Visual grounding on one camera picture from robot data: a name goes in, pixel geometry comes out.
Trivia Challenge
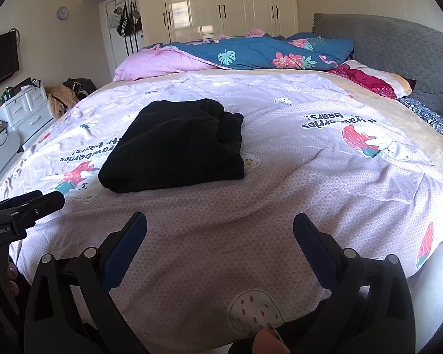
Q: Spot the grey padded headboard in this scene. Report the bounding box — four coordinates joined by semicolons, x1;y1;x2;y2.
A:
313;13;443;133

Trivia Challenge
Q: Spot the red floral pillow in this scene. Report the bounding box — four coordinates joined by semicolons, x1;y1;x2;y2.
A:
327;60;418;100

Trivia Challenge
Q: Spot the grey bed frame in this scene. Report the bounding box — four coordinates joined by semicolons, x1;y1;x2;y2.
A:
0;131;21;196

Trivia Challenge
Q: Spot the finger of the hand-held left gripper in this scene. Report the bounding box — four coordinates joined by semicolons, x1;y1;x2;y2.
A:
0;190;44;215
7;191;66;227

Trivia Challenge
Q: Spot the blue floral quilt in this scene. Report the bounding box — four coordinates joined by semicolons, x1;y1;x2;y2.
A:
142;31;355;71

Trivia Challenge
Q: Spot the black sweater with orange cuffs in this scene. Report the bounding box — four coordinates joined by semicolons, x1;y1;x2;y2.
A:
98;98;246;193

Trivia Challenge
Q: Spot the person's left hand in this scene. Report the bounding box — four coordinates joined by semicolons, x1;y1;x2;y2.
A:
5;262;22;297

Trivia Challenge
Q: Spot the person's leg in light pants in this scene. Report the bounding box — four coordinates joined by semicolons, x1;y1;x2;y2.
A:
406;240;443;354

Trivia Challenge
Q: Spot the dark patterned pillow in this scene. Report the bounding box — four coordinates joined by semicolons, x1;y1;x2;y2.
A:
399;96;443;142

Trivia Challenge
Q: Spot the person's dark clothing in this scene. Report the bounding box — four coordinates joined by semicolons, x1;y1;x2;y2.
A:
227;300;333;354

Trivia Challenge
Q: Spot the white drawer cabinet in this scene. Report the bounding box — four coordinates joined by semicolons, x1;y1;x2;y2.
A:
0;83;56;152

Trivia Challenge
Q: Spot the white door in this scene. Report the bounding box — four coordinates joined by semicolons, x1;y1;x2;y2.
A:
99;0;141;80

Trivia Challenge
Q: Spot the black television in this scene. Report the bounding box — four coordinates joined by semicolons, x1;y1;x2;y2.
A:
0;30;21;91

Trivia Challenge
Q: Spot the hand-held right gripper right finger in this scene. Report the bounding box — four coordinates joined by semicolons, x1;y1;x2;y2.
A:
293;213;417;354

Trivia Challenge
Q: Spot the lilac printed bedsheet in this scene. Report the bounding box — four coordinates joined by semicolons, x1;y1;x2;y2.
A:
0;68;443;343

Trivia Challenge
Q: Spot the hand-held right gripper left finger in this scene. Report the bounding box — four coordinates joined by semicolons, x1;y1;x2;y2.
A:
24;212;150;354

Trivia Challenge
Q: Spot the brown cloth pile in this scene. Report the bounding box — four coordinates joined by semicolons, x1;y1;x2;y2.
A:
44;86;80;119

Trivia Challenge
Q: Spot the white wardrobe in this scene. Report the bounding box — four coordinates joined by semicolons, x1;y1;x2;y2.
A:
83;0;299;47

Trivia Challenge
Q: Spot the black striped hanging bag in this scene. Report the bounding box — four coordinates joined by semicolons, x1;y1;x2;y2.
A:
116;4;132;38

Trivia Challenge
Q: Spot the pink pillow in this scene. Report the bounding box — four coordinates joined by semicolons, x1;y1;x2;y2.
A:
113;46;222;82

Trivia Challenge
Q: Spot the person's right hand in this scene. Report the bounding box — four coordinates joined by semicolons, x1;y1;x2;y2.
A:
252;324;289;354

